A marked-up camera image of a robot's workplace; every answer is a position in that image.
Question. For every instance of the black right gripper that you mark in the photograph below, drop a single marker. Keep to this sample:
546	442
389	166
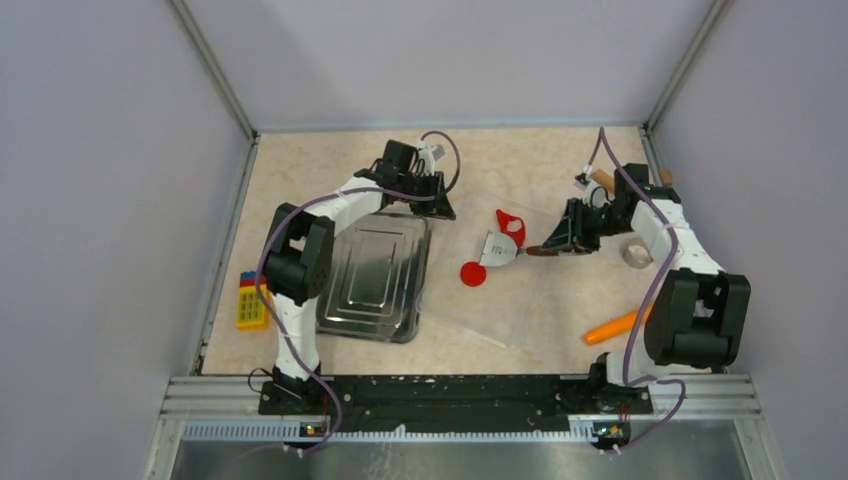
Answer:
571	235

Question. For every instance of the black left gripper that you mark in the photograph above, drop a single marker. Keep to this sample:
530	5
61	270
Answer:
439	206

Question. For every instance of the red dough piece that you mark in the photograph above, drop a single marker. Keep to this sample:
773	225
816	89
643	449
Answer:
512	226

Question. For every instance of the metal spatula wooden handle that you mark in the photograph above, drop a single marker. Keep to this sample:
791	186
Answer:
500	249

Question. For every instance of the round red dough wrapper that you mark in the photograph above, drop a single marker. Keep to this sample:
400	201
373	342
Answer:
473	274

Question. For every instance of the steel rectangular tray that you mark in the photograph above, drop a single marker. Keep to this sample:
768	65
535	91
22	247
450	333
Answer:
378	271

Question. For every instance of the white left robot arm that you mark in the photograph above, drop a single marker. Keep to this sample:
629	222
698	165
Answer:
297	257

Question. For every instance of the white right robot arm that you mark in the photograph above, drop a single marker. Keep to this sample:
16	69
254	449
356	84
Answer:
698	309

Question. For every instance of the small wooden block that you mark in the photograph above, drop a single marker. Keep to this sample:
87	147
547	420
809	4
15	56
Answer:
665	177

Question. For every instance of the orange carrot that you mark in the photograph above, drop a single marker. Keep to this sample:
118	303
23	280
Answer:
610	329

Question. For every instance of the colourful toy block stack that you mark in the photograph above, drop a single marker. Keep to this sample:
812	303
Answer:
251	313

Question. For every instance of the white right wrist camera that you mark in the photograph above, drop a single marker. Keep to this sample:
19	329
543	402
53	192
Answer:
594	194

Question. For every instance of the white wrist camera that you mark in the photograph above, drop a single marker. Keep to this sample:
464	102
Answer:
427	156
594	194

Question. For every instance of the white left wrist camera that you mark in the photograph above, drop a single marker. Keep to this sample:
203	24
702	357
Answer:
427	156

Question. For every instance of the aluminium frame rail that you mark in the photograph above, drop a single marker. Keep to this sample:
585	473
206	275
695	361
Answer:
693	426

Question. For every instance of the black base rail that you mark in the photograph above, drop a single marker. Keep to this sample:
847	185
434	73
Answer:
458	403

